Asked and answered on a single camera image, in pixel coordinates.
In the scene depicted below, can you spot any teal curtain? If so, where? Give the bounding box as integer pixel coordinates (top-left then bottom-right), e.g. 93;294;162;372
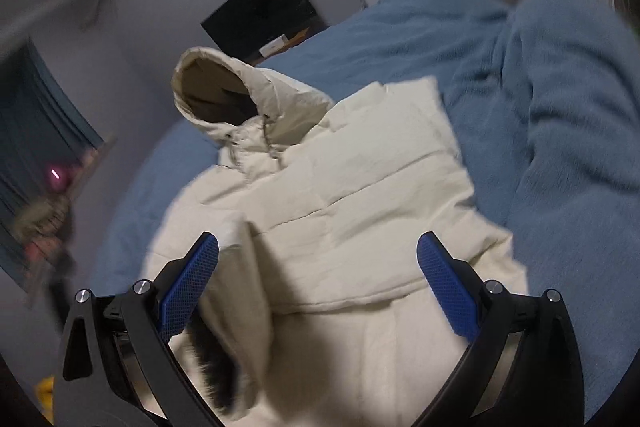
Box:
1;41;103;286

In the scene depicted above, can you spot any cream hooded puffer jacket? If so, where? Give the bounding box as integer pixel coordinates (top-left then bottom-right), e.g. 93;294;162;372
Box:
141;48;527;426

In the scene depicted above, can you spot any small white box on desk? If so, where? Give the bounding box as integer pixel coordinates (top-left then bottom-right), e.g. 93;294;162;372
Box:
259;35;290;57

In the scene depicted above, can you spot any blue fleece blanket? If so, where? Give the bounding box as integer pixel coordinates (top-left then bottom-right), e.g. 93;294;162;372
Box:
92;0;639;418

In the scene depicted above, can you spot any black monitor screen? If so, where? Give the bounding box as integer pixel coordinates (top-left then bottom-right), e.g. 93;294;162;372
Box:
201;0;326;62

